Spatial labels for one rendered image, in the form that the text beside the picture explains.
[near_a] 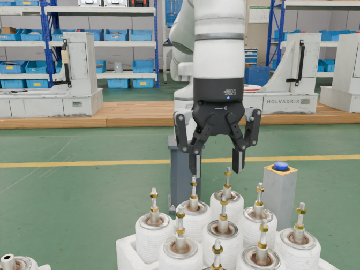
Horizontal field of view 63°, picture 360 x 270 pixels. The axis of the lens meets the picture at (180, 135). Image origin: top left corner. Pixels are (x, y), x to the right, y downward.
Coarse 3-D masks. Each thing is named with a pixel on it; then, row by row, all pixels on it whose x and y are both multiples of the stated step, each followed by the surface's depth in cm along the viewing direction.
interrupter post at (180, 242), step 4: (176, 236) 62; (184, 236) 62; (176, 240) 62; (180, 240) 61; (184, 240) 61; (176, 244) 62; (180, 244) 61; (184, 244) 62; (176, 248) 62; (180, 248) 62; (184, 248) 62
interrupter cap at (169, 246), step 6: (168, 240) 65; (174, 240) 65; (186, 240) 65; (192, 240) 65; (168, 246) 63; (174, 246) 63; (186, 246) 63; (192, 246) 63; (168, 252) 61; (174, 252) 61; (180, 252) 61; (186, 252) 61; (192, 252) 61; (174, 258) 59; (180, 258) 59; (186, 258) 59
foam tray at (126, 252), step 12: (120, 240) 77; (132, 240) 77; (120, 252) 75; (132, 252) 72; (120, 264) 76; (132, 264) 68; (144, 264) 68; (156, 264) 68; (204, 264) 68; (324, 264) 68
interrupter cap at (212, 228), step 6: (210, 222) 71; (216, 222) 71; (228, 222) 71; (210, 228) 69; (216, 228) 70; (228, 228) 70; (234, 228) 69; (210, 234) 67; (216, 234) 67; (222, 234) 67; (228, 234) 67; (234, 234) 67
